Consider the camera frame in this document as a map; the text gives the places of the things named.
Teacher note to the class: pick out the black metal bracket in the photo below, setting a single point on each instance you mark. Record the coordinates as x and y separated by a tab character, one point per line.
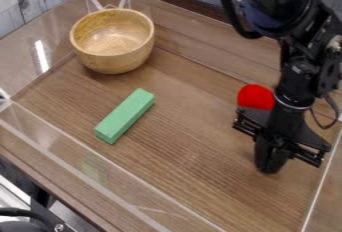
40	205

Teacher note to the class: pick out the green rectangular block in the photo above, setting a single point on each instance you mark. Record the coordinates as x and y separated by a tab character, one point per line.
124	115

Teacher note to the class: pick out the red plush fruit green stem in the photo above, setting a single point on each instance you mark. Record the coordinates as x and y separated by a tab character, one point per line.
255	96

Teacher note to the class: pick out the clear acrylic tray walls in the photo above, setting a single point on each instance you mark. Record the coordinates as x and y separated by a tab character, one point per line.
179	172

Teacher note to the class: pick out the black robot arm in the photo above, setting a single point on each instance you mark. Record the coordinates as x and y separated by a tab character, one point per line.
307	30

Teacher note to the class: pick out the wooden bowl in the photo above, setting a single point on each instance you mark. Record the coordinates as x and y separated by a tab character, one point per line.
112	40

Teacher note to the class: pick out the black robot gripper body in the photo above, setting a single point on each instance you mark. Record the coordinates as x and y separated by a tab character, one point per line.
282	137

